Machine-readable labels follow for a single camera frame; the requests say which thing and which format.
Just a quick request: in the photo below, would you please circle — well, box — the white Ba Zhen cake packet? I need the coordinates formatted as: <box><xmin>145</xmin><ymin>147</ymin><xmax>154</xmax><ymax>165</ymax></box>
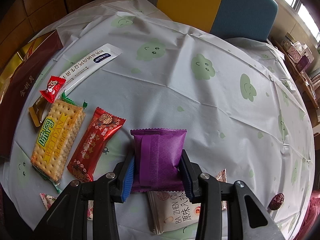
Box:
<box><xmin>147</xmin><ymin>183</ymin><xmax>201</xmax><ymax>239</ymax></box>

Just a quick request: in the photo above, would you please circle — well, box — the tissue box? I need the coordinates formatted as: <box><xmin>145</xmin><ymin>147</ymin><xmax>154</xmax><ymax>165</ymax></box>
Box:
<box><xmin>281</xmin><ymin>33</ymin><xmax>302</xmax><ymax>63</ymax></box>

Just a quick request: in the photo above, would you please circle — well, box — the pale cloud-print tablecloth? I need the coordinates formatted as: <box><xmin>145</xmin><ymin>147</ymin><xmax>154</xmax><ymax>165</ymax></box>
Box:
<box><xmin>0</xmin><ymin>0</ymin><xmax>316</xmax><ymax>238</ymax></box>

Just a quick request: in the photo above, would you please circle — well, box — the red gift box gold interior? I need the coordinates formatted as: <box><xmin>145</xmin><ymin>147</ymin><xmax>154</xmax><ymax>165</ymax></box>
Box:
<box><xmin>1</xmin><ymin>30</ymin><xmax>63</xmax><ymax>159</ymax></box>

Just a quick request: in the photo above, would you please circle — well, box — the pink garment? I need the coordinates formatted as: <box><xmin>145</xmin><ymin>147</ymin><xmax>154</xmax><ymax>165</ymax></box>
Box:
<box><xmin>296</xmin><ymin>190</ymin><xmax>319</xmax><ymax>239</ymax></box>

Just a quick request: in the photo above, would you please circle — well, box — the dark red jujube date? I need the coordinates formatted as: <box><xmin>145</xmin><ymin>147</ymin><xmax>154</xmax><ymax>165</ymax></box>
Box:
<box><xmin>268</xmin><ymin>193</ymin><xmax>285</xmax><ymax>211</ymax></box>

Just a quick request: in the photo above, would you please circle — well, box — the window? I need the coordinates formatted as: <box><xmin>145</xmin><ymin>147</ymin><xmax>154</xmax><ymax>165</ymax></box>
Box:
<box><xmin>284</xmin><ymin>0</ymin><xmax>319</xmax><ymax>43</ymax></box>

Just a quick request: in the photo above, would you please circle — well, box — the purple small box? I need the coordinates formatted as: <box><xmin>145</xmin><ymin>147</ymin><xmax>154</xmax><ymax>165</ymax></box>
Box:
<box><xmin>296</xmin><ymin>55</ymin><xmax>311</xmax><ymax>72</ymax></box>

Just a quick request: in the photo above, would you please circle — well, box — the green yellow soda cracker pack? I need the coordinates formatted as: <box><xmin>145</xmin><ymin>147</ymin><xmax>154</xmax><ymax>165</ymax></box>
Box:
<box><xmin>30</xmin><ymin>98</ymin><xmax>87</xmax><ymax>193</ymax></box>

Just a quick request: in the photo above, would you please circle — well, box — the pink rose snack packet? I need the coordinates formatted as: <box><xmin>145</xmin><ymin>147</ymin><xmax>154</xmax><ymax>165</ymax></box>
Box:
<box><xmin>39</xmin><ymin>192</ymin><xmax>94</xmax><ymax>221</ymax></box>

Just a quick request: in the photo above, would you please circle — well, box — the purple snack packet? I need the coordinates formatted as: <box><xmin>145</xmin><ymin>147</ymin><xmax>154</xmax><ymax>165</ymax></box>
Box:
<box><xmin>130</xmin><ymin>128</ymin><xmax>187</xmax><ymax>192</ymax></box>

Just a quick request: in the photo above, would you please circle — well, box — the red gold candy bar packet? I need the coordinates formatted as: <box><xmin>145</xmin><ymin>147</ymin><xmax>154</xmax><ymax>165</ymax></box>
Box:
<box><xmin>67</xmin><ymin>107</ymin><xmax>126</xmax><ymax>183</ymax></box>

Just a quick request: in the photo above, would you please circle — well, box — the small red candy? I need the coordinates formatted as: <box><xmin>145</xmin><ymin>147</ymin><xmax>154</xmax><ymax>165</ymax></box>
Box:
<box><xmin>40</xmin><ymin>76</ymin><xmax>66</xmax><ymax>103</ymax></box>

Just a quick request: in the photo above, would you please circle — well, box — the wooden side table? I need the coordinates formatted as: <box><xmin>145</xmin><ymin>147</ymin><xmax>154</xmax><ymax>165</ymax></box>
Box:
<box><xmin>270</xmin><ymin>36</ymin><xmax>319</xmax><ymax>124</ymax></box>

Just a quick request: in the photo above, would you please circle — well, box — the long white gold sachet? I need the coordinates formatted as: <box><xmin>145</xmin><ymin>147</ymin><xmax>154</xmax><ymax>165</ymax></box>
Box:
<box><xmin>29</xmin><ymin>43</ymin><xmax>123</xmax><ymax>127</ymax></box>

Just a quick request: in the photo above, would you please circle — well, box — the grey yellow blue chair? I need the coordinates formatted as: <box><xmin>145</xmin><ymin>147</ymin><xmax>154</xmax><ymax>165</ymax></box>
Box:
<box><xmin>148</xmin><ymin>0</ymin><xmax>278</xmax><ymax>41</ymax></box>

